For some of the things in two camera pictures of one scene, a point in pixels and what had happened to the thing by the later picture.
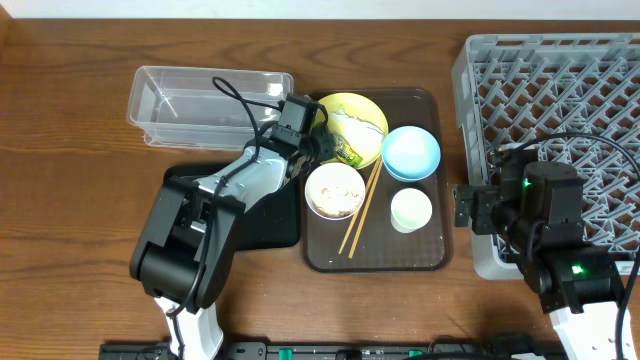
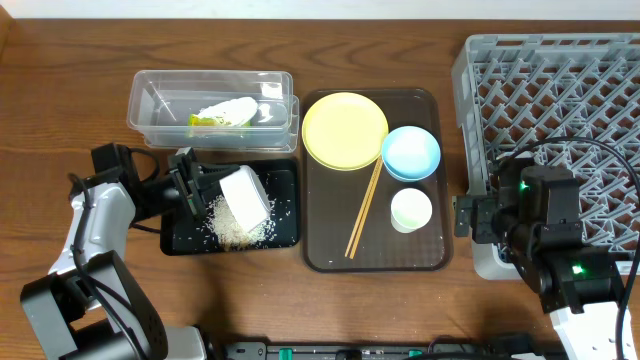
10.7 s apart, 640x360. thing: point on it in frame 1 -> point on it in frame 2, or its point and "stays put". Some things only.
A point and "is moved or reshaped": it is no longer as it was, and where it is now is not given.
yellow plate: [358, 122] stays put
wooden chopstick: [367, 201] stays put
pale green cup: [410, 209] stays put
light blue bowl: [410, 153] stays put
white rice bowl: [335, 191] is moved or reshaped
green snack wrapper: [346, 152] -> [195, 120]
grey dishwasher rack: [543, 97] stays put
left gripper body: [314, 148] -> [188, 179]
